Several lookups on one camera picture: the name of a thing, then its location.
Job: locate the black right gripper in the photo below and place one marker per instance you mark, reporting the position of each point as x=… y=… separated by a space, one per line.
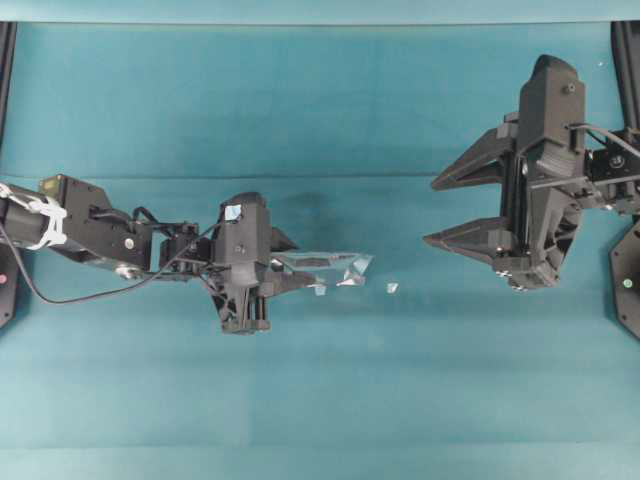
x=541 y=210

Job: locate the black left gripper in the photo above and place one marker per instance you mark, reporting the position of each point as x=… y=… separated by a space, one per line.
x=236 y=297

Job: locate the silver zip bag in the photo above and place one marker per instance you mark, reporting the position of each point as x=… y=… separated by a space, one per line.
x=327 y=269

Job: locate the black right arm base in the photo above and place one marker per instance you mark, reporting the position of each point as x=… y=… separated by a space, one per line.
x=624 y=256

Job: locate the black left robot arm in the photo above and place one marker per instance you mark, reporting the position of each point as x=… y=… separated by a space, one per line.
x=76 y=220

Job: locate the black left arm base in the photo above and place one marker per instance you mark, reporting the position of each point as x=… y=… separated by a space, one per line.
x=9 y=267

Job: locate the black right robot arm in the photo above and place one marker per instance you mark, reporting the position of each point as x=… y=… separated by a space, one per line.
x=612 y=171

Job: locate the black left wrist camera housing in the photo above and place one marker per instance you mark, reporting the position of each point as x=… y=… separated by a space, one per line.
x=244 y=231

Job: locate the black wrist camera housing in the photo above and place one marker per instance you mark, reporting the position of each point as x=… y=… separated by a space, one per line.
x=244 y=231
x=550 y=101

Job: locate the black right wrist camera housing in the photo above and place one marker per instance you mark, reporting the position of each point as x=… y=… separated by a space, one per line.
x=550 y=101

